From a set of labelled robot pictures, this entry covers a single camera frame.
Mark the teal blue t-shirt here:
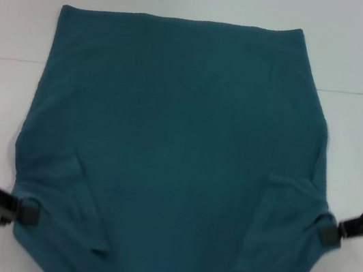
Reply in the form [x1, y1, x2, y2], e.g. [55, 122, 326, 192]
[0, 0, 363, 272]

